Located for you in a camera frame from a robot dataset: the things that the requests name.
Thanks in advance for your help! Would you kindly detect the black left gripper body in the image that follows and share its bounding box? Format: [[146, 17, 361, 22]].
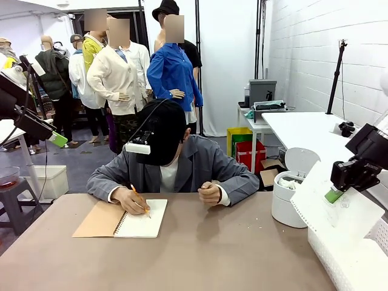
[[0, 74, 31, 122]]

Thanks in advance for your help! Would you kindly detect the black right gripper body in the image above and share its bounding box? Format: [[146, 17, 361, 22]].
[[345, 122, 388, 166]]

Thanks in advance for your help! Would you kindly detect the yellow pencil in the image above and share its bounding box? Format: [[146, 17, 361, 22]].
[[130, 183, 152, 219]]

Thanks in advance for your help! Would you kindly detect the spiral notebook with brown cover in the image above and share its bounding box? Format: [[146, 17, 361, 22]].
[[72, 199, 169, 239]]

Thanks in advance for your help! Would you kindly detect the person's right forearm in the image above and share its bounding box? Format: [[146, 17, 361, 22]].
[[86, 172, 122, 204]]

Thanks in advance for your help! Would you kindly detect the person's left forearm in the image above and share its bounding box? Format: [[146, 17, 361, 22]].
[[218, 172, 261, 207]]

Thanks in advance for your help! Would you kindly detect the crumpled white paper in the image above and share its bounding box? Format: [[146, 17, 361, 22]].
[[278, 176, 304, 190]]

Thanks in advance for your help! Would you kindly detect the person's right hand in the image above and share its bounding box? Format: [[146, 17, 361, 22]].
[[115, 187, 152, 215]]

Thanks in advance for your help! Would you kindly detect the person's left hand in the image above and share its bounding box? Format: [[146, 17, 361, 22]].
[[197, 181, 224, 207]]

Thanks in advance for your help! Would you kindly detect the black controller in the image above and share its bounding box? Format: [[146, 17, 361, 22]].
[[338, 121, 356, 138]]

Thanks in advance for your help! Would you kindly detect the small white table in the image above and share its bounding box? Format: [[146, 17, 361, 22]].
[[0, 119, 54, 202]]

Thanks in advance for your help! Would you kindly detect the black floor tripod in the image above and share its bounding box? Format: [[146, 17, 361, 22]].
[[30, 72, 49, 121]]

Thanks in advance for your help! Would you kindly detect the mannequin in dark jacket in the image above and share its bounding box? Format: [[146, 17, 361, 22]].
[[35, 35, 75, 146]]

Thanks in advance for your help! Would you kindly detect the mannequin with yellow scarf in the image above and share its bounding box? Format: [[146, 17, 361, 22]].
[[0, 38, 19, 69]]

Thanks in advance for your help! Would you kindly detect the white storage crate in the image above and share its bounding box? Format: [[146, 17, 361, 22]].
[[24, 165, 69, 200]]

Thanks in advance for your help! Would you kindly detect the clear bowl with orange contents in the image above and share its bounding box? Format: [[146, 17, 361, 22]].
[[0, 166, 21, 190]]

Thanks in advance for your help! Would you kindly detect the mannequin with grey cap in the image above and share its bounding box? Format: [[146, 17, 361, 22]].
[[69, 34, 104, 145]]

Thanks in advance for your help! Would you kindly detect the large white table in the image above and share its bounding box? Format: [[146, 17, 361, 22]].
[[261, 111, 388, 210]]

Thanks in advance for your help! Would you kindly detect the white round trash bin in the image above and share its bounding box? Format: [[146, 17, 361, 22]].
[[271, 147, 321, 229]]

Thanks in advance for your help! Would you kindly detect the black tripod on white table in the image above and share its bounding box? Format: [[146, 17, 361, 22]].
[[326, 41, 348, 115]]

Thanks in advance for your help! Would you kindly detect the grey stool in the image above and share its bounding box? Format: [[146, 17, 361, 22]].
[[0, 178, 43, 236]]

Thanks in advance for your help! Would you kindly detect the brown cardboard box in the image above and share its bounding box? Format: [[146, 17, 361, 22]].
[[259, 159, 287, 187]]

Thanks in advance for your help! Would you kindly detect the mannequin in cream cardigan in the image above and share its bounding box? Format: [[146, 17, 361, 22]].
[[87, 18, 145, 152]]

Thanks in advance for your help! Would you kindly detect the white perforated plastic basket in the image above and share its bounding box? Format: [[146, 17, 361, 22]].
[[307, 216, 388, 291]]

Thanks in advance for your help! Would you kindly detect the mannequin in yellow jacket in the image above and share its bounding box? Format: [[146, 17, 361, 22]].
[[82, 10, 107, 73]]

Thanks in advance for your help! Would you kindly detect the red bin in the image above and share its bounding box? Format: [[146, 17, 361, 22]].
[[235, 141, 267, 174]]

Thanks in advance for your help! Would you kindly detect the grey tray with tools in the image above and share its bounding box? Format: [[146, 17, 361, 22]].
[[253, 100, 287, 124]]

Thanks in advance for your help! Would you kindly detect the white side table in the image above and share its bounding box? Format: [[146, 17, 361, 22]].
[[237, 104, 273, 173]]

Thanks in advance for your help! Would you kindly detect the green bin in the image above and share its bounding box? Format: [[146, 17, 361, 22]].
[[232, 133, 258, 147]]

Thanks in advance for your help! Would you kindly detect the grey box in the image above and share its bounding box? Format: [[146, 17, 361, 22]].
[[248, 79, 278, 109]]

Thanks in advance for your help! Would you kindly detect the mannequin in white shirt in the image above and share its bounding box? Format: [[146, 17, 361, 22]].
[[121, 41, 152, 101]]

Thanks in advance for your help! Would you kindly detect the black cap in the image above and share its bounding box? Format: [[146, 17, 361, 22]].
[[135, 98, 187, 167]]

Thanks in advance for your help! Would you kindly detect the mannequin in blue shirt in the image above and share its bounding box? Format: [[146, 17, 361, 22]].
[[147, 15, 204, 125]]

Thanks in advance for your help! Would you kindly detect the black light stand pole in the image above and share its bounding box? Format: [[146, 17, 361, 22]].
[[138, 0, 152, 57], [255, 0, 263, 80], [195, 0, 204, 136]]

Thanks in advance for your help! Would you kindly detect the person in grey jacket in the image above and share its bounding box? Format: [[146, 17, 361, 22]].
[[86, 98, 261, 207]]

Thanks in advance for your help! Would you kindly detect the black bucket hat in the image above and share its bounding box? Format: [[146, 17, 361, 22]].
[[152, 0, 180, 22]]

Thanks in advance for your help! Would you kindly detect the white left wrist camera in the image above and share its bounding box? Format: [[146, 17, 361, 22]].
[[19, 54, 46, 76]]

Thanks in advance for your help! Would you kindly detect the white head-mounted camera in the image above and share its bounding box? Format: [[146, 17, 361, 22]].
[[125, 119, 158, 155]]

